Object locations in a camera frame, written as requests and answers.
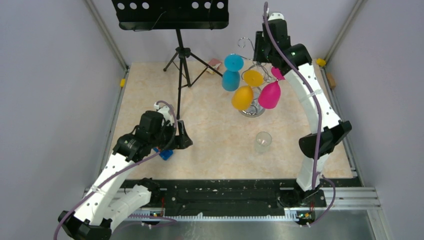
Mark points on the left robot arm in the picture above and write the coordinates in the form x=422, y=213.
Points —
x=98, y=214

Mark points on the blue orange toy car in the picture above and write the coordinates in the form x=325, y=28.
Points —
x=164, y=154

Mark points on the yellow left edge clamp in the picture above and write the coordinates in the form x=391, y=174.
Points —
x=122, y=82

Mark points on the blue plastic goblet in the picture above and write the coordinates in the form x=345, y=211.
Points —
x=231, y=77

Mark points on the small clear tumbler glass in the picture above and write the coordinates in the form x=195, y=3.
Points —
x=263, y=141

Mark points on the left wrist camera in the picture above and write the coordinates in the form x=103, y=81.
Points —
x=166, y=111

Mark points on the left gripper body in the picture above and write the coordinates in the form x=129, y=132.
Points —
x=171, y=136

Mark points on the magenta plastic goblet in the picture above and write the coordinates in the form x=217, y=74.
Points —
x=271, y=93

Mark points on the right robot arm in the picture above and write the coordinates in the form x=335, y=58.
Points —
x=327, y=129

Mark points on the orange plastic goblet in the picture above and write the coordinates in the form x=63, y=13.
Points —
x=244, y=95

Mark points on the small pink card box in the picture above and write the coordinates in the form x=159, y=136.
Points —
x=215, y=64

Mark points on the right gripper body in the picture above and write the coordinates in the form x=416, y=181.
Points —
x=262, y=51

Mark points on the yellow corner clamp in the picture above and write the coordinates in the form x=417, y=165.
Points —
x=321, y=62

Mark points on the wooden block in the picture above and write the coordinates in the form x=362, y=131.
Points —
x=331, y=80

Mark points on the black music stand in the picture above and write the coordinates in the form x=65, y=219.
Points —
x=153, y=31

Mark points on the chrome wine glass rack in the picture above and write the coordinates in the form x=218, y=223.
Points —
x=255, y=110

